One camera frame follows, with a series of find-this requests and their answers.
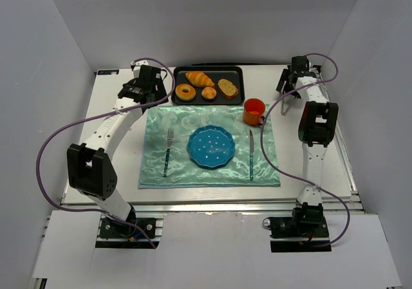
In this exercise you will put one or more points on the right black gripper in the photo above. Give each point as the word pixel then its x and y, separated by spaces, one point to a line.
pixel 284 85

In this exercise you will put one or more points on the black baking tray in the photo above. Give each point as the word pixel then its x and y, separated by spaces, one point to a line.
pixel 215 73

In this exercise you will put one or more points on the knife with teal handle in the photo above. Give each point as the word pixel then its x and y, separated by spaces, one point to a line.
pixel 251 155

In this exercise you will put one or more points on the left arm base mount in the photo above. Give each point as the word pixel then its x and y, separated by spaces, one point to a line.
pixel 114 235

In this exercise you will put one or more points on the orange mug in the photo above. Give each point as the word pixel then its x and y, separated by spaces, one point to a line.
pixel 253 112

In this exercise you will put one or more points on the metal tongs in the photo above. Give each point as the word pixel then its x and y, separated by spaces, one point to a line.
pixel 287 102

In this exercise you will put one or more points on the croissant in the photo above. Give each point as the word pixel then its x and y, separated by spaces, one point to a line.
pixel 199 79

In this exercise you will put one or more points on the teal patterned placemat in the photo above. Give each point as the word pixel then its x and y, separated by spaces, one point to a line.
pixel 183 172

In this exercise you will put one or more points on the blue dotted plate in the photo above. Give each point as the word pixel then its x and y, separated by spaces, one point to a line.
pixel 211 147

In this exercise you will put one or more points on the aluminium table frame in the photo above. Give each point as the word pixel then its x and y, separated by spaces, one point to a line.
pixel 214 238

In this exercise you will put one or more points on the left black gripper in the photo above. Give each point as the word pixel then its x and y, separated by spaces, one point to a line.
pixel 158 93

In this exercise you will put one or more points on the round bread roll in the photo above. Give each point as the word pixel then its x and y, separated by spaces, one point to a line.
pixel 208 93

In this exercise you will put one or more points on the left blue table label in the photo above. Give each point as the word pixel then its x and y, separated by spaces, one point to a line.
pixel 108 72

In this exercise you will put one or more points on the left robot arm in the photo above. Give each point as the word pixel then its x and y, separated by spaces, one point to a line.
pixel 90 170

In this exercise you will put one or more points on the fork with teal handle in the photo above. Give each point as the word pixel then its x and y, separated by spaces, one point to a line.
pixel 170 137

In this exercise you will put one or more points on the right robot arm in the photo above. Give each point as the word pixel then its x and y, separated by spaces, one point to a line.
pixel 316 131

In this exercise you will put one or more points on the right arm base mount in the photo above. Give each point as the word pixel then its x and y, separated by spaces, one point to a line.
pixel 287 237

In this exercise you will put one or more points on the bread slice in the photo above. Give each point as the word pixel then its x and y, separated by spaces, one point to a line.
pixel 228 89

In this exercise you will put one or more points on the glazed donut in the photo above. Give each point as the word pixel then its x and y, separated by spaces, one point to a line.
pixel 185 92

